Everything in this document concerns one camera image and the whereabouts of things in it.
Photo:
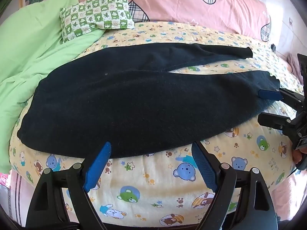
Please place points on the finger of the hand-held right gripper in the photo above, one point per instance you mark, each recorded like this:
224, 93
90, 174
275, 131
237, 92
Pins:
271, 121
269, 94

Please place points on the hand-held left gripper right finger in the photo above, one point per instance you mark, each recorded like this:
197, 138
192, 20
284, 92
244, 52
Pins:
203, 167

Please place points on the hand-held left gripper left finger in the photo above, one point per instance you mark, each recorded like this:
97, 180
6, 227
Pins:
98, 165

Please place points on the black pants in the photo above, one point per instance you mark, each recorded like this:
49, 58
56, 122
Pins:
120, 105

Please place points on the person's right hand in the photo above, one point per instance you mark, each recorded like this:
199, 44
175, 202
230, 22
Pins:
298, 157

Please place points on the yellow bear print blanket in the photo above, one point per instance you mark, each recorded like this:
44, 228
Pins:
148, 175

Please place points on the plain pink cloth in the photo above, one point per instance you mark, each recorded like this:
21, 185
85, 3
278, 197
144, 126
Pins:
287, 196

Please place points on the pink striped cloth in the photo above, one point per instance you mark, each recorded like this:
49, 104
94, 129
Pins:
19, 196

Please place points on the pink plaid heart bed sheet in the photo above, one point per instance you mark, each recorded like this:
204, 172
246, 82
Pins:
168, 2

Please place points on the light green quilt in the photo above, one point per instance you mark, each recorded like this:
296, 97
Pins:
31, 43

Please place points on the green checked pillow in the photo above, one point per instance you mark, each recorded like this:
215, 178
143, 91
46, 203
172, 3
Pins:
96, 16

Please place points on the white wall socket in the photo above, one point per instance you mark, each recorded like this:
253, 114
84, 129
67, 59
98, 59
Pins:
291, 22

